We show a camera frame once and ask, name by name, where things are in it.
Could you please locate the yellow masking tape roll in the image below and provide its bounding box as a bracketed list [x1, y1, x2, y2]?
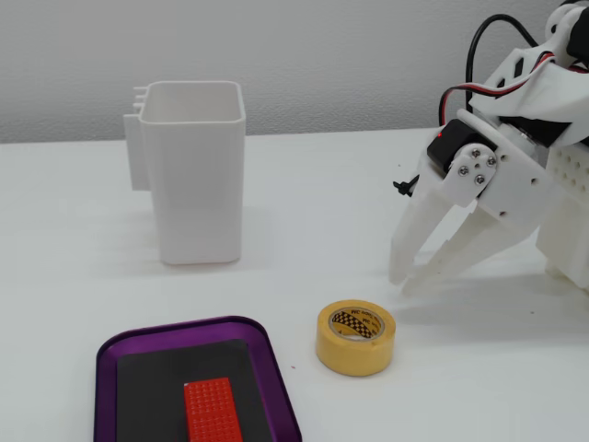
[315, 298, 397, 378]

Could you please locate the black zip tie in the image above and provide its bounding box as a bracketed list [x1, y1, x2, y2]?
[392, 176, 421, 200]

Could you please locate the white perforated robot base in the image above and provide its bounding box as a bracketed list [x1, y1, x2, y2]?
[536, 142, 589, 296]

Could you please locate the red white black servo wire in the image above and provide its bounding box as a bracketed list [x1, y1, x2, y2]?
[436, 50, 589, 139]

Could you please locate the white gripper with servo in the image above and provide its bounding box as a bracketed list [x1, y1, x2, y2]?
[388, 39, 589, 296]

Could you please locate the black tray liner mat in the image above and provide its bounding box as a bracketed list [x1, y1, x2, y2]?
[115, 338, 277, 442]

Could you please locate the red textured block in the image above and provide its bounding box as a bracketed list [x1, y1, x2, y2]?
[183, 377, 244, 442]

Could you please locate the purple metal tray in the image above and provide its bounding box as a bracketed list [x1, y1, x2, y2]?
[93, 315, 304, 442]

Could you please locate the white plastic bin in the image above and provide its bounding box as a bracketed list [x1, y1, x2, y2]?
[122, 80, 246, 266]

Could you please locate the black cable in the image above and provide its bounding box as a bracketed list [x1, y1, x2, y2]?
[465, 13, 542, 114]

